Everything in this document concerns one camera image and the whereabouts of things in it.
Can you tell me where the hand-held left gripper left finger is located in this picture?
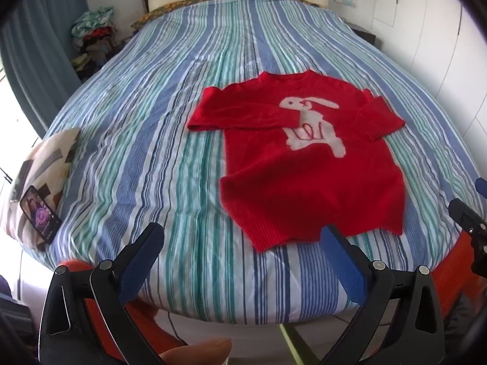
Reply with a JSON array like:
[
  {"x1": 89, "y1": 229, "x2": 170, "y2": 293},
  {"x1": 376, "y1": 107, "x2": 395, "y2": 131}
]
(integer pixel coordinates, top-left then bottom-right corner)
[{"x1": 38, "y1": 221, "x2": 166, "y2": 365}]

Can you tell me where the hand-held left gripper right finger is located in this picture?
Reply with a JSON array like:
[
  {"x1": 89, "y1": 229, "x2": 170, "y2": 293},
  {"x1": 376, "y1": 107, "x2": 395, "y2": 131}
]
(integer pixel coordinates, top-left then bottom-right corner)
[{"x1": 316, "y1": 224, "x2": 446, "y2": 365}]

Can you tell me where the red sweater with white rabbit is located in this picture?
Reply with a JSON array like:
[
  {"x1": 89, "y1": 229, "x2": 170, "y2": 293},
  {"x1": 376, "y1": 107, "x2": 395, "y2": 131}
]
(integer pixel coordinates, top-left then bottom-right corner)
[{"x1": 186, "y1": 69, "x2": 407, "y2": 253}]

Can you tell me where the pile of mixed clothes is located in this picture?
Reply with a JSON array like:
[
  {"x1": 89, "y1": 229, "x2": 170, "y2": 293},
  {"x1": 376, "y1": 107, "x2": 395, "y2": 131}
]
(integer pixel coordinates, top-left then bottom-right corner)
[{"x1": 70, "y1": 5, "x2": 118, "y2": 84}]

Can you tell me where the person's orange fleece clothing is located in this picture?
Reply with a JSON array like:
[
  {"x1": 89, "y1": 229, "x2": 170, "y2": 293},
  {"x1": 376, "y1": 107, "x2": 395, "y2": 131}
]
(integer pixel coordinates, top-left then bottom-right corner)
[{"x1": 63, "y1": 234, "x2": 487, "y2": 365}]

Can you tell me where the black smartphone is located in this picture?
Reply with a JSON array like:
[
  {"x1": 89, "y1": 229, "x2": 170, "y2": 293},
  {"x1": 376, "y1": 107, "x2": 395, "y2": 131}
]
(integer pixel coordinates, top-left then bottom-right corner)
[{"x1": 19, "y1": 185, "x2": 62, "y2": 246}]

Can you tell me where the blue green striped bedspread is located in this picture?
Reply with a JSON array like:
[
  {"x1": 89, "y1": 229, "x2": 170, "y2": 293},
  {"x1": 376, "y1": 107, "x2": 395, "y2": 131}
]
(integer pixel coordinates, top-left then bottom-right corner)
[{"x1": 17, "y1": 0, "x2": 485, "y2": 325}]

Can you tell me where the white wardrobe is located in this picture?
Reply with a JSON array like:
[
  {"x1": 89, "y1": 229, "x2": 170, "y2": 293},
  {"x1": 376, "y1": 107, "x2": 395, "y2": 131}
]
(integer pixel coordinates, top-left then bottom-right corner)
[{"x1": 373, "y1": 0, "x2": 487, "y2": 198}]

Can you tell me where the beige brown patterned cushion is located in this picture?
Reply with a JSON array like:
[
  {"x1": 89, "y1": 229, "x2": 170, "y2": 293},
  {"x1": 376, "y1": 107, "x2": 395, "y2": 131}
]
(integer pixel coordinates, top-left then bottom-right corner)
[{"x1": 0, "y1": 127, "x2": 81, "y2": 252}]

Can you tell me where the dark wooden nightstand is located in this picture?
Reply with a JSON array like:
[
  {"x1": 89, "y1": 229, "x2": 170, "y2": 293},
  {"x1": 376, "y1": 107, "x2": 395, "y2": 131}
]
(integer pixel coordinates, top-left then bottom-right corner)
[{"x1": 348, "y1": 23, "x2": 377, "y2": 48}]

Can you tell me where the blue curtain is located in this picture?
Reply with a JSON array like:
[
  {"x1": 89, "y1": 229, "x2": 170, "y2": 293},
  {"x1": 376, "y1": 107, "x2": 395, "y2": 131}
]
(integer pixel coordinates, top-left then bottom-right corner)
[{"x1": 0, "y1": 0, "x2": 90, "y2": 139}]

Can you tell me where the yellow floral pillow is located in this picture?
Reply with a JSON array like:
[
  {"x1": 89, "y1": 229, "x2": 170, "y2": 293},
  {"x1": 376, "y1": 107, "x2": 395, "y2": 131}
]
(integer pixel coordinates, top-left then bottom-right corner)
[{"x1": 131, "y1": 0, "x2": 214, "y2": 31}]

